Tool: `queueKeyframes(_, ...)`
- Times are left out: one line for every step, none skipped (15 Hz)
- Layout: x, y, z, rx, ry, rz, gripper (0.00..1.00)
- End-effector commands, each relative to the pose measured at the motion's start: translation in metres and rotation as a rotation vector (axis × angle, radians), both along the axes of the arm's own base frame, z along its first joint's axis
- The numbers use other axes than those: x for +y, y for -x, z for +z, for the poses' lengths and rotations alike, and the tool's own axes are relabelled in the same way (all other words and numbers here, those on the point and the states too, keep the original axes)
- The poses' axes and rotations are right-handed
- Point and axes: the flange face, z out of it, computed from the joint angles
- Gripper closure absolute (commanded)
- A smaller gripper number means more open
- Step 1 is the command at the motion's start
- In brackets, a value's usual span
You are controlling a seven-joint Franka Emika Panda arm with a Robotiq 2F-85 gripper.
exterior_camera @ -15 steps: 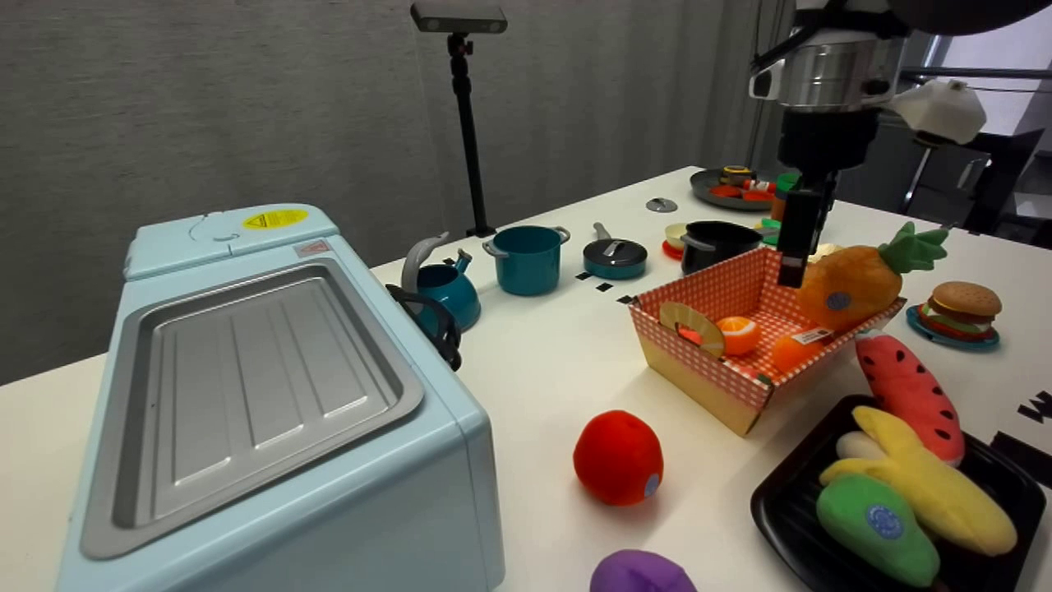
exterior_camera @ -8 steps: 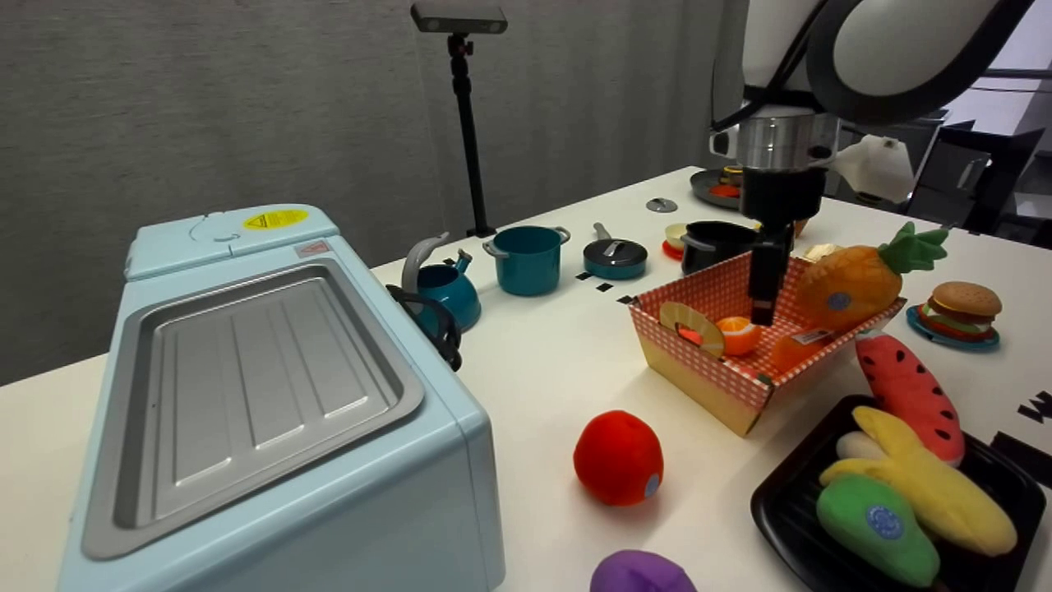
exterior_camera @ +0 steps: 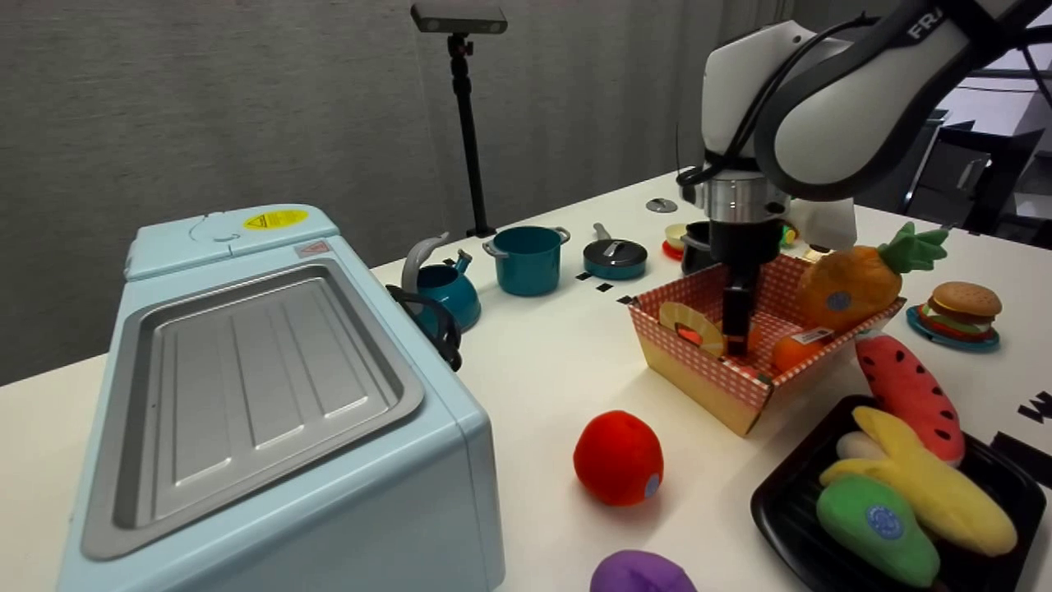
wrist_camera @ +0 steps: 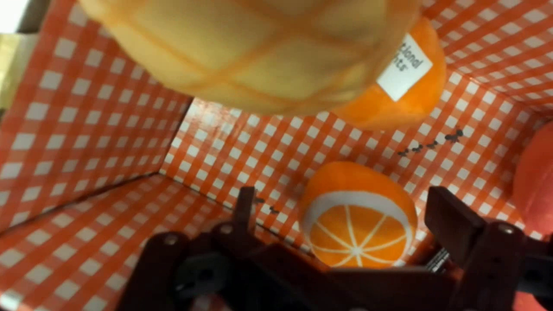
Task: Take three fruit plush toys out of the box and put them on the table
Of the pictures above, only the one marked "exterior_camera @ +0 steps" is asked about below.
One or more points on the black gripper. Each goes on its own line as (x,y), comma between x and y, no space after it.
(748,251)

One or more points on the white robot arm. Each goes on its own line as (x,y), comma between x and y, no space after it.
(842,126)

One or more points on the plain orange plush toy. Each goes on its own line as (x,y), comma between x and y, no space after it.
(789,353)

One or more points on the red checkered cardboard box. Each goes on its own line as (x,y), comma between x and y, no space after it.
(701,379)

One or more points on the watermelon slice plush toy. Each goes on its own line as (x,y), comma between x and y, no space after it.
(908,395)

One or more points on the big red round plush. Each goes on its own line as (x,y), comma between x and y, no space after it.
(616,458)

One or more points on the yellow banana plush toy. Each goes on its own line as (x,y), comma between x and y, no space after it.
(932,483)

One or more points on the green avocado plush toy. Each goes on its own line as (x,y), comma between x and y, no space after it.
(877,531)

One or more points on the purple plush toy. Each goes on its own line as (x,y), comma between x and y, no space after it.
(643,578)

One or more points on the cream and red toy bowl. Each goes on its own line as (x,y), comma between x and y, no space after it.
(671,245)

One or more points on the small silver disc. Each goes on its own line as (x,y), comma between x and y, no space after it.
(662,206)

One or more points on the dark frying pan with lid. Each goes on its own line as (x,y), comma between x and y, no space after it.
(616,262)

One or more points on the teal toy plate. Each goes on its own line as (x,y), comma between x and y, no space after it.
(932,334)

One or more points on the black plastic tray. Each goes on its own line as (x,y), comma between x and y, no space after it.
(794,529)

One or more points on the toy burger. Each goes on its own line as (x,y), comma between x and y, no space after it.
(961,307)

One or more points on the teal toy pot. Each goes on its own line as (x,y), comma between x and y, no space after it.
(529,265)

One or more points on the black office chair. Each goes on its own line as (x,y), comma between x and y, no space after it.
(988,183)

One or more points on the teal toy kettle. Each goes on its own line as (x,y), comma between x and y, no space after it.
(450,295)

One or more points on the black curved object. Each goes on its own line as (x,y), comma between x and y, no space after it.
(431,324)

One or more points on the black tripod stand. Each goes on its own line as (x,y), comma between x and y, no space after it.
(468,133)

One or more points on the light blue toy oven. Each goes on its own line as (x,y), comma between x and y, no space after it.
(329,505)

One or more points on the grey curtain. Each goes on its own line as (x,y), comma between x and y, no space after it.
(220,110)

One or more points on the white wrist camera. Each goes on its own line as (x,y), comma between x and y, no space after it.
(823,223)

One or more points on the black camera bar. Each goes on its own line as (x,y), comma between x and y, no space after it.
(458,18)

